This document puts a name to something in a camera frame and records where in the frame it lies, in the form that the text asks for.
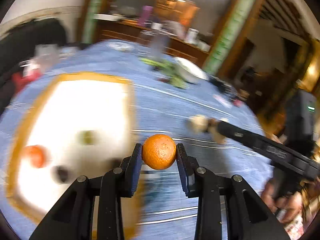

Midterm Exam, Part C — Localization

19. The large sugarcane piece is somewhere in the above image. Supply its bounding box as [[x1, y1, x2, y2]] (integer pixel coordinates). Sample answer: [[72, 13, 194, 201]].
[[189, 114, 209, 133]]

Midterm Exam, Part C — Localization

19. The white yellow tray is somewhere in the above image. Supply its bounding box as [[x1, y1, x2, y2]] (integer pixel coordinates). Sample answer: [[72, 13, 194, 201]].
[[6, 72, 136, 226]]

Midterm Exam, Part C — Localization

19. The clear glass pitcher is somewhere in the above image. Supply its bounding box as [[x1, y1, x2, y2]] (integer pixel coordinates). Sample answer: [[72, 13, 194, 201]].
[[149, 30, 170, 61]]

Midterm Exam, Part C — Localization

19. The person right hand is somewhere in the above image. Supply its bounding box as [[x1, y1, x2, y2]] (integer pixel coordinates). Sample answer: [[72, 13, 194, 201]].
[[261, 179, 303, 224]]

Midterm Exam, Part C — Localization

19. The black power adapter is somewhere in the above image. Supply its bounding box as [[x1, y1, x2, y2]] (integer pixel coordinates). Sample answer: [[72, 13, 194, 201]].
[[209, 76, 237, 96]]

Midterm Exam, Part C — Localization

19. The white enamel bowl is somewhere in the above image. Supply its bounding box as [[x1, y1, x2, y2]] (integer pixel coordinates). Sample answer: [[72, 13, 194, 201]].
[[174, 57, 208, 84]]

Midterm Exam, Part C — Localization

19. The wooden counter cabinet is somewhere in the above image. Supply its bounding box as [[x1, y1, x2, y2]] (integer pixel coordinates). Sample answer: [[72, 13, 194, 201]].
[[94, 20, 209, 68]]

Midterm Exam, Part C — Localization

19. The dark passion fruit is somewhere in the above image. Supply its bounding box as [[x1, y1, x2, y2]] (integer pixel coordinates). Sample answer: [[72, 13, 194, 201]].
[[52, 165, 70, 184]]

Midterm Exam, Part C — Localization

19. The black red canister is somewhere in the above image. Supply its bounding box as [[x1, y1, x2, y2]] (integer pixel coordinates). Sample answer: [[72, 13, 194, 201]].
[[232, 97, 246, 107]]

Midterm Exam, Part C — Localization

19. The white paper card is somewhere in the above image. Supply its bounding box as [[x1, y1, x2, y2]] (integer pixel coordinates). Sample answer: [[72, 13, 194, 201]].
[[213, 94, 232, 108]]

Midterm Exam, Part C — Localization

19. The orange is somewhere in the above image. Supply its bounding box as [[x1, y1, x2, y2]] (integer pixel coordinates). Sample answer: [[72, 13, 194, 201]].
[[23, 145, 47, 168], [142, 134, 176, 170]]

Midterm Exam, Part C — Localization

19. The blue plaid tablecloth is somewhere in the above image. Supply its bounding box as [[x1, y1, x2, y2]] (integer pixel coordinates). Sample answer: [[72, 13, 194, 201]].
[[1, 41, 272, 239]]

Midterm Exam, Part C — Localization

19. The green grape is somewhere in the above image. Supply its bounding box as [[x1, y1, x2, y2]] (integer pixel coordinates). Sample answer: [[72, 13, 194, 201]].
[[78, 130, 97, 146]]

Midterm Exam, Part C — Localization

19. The green leafy vegetable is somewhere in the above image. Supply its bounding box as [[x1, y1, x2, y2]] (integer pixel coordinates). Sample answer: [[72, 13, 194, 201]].
[[140, 57, 187, 89]]

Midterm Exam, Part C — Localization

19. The black chair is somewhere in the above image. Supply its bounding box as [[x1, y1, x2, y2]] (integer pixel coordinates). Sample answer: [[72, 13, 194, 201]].
[[1, 18, 67, 84]]

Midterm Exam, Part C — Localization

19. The small sugarcane piece left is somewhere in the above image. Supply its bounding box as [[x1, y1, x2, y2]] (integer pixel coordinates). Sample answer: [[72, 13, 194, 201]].
[[208, 126, 226, 144]]

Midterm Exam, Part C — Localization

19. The pink thermos bottle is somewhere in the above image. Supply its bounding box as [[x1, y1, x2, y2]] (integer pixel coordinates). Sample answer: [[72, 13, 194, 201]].
[[138, 5, 153, 27]]

